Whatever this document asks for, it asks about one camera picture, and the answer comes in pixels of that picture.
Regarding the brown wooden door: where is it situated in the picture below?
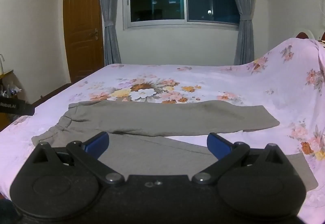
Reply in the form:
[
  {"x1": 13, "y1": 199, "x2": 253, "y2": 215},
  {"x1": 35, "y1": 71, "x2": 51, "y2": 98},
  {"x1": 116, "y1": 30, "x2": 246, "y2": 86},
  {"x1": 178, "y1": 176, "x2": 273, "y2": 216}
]
[{"x1": 63, "y1": 0, "x2": 105, "y2": 84}]

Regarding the grey towel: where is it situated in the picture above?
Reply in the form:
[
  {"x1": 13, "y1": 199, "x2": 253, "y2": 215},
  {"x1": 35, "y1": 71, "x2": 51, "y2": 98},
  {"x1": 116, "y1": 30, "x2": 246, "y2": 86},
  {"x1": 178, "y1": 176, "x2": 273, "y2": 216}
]
[{"x1": 31, "y1": 99, "x2": 318, "y2": 192}]

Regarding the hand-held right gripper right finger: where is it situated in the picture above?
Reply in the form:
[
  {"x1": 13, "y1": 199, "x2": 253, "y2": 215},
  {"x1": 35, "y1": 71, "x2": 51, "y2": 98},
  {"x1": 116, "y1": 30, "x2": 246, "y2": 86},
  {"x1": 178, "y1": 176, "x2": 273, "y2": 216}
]
[{"x1": 192, "y1": 133, "x2": 293, "y2": 186}]

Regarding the dark red wooden headboard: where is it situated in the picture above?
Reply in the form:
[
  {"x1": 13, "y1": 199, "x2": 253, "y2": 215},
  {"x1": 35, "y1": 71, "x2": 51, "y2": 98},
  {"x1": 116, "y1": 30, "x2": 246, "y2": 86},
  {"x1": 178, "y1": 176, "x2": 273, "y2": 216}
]
[{"x1": 295, "y1": 32, "x2": 325, "y2": 42}]

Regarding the pink floral bed sheet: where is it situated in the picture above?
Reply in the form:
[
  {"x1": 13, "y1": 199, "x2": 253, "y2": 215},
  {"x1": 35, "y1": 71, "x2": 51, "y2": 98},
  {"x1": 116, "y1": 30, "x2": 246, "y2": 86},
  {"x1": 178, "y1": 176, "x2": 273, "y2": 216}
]
[{"x1": 0, "y1": 37, "x2": 325, "y2": 224}]

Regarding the grey curtain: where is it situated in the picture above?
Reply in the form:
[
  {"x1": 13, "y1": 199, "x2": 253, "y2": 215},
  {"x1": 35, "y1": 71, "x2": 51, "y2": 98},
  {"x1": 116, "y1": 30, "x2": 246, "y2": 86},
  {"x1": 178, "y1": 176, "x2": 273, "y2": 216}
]
[
  {"x1": 98, "y1": 0, "x2": 127, "y2": 66},
  {"x1": 223, "y1": 0, "x2": 259, "y2": 65}
]

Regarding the wooden side table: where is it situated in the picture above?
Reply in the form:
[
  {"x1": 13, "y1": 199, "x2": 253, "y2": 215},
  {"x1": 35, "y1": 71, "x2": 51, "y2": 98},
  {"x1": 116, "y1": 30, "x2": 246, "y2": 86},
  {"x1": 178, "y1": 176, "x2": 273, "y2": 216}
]
[{"x1": 0, "y1": 69, "x2": 24, "y2": 131}]

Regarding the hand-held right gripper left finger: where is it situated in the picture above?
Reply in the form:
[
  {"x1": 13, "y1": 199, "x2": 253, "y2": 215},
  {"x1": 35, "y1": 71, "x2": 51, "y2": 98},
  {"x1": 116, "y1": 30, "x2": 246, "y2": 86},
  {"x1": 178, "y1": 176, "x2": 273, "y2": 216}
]
[{"x1": 28, "y1": 132, "x2": 125, "y2": 186}]

